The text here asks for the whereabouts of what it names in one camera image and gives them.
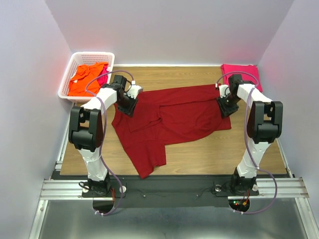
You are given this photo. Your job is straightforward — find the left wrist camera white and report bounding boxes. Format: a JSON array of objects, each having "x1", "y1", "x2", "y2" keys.
[{"x1": 125, "y1": 80, "x2": 144, "y2": 99}]

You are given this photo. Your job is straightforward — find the orange t shirt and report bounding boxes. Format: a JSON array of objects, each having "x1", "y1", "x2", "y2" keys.
[{"x1": 68, "y1": 62, "x2": 109, "y2": 97}]

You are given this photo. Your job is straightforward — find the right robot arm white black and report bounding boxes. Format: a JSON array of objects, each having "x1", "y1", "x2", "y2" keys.
[{"x1": 215, "y1": 71, "x2": 283, "y2": 194}]

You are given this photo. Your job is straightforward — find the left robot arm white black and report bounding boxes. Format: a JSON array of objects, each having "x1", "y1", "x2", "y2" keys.
[{"x1": 68, "y1": 75, "x2": 143, "y2": 197}]

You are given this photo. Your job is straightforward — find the white plastic laundry basket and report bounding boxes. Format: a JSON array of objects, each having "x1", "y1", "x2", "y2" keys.
[{"x1": 58, "y1": 51, "x2": 115, "y2": 103}]

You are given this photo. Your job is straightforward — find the pink t shirt in basket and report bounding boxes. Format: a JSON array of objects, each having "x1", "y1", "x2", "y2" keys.
[{"x1": 97, "y1": 65, "x2": 109, "y2": 87}]

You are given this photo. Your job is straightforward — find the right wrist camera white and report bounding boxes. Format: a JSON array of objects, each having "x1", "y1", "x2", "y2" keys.
[{"x1": 215, "y1": 83, "x2": 230, "y2": 98}]

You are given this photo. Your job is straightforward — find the folded pink t shirt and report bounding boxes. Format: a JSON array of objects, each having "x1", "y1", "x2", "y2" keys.
[{"x1": 221, "y1": 64, "x2": 263, "y2": 92}]

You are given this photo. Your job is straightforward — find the dark red t shirt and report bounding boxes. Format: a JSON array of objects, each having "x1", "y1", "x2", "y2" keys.
[{"x1": 112, "y1": 85, "x2": 231, "y2": 179}]

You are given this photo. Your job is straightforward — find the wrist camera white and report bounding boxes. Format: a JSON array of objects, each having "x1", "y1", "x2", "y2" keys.
[
  {"x1": 215, "y1": 83, "x2": 230, "y2": 98},
  {"x1": 125, "y1": 80, "x2": 144, "y2": 99}
]

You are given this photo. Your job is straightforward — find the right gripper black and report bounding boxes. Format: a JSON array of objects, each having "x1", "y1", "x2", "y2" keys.
[{"x1": 216, "y1": 93, "x2": 241, "y2": 119}]

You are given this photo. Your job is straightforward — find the aluminium frame rail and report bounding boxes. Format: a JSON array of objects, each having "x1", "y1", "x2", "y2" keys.
[{"x1": 40, "y1": 178, "x2": 309, "y2": 200}]

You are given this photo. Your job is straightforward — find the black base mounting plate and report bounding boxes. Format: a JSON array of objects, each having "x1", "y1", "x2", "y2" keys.
[{"x1": 51, "y1": 175, "x2": 253, "y2": 212}]

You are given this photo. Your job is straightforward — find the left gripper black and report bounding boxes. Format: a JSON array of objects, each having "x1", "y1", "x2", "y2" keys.
[{"x1": 116, "y1": 93, "x2": 139, "y2": 118}]

